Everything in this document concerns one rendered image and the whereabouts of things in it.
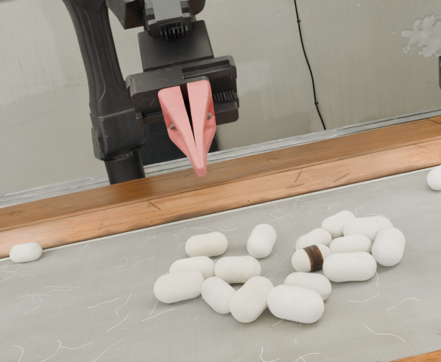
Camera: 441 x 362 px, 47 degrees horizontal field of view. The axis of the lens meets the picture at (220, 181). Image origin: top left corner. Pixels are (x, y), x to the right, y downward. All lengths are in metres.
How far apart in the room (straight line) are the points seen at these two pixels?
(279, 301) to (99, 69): 0.57
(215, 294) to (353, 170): 0.27
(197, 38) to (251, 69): 1.97
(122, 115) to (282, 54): 1.71
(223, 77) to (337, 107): 2.09
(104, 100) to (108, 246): 0.35
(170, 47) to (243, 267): 0.22
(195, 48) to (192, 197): 0.16
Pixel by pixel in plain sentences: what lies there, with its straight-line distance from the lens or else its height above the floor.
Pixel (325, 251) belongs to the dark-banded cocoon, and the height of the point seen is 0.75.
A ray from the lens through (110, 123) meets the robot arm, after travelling 0.83.
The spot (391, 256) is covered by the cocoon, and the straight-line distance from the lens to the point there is 0.38.
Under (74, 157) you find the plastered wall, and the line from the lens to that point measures 2.59.
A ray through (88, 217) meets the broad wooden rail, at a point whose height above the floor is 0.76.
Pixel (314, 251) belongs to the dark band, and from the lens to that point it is 0.39.
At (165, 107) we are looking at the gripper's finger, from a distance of 0.46.
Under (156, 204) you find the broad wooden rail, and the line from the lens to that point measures 0.55.
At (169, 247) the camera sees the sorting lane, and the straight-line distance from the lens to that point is 0.48.
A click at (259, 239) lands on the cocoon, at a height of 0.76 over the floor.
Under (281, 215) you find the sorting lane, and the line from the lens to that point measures 0.50.
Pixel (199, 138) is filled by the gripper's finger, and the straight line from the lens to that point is 0.44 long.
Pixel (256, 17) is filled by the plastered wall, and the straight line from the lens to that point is 2.46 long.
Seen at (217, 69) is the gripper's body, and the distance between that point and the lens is 0.48.
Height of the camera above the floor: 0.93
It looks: 17 degrees down
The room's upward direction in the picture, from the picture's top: 11 degrees counter-clockwise
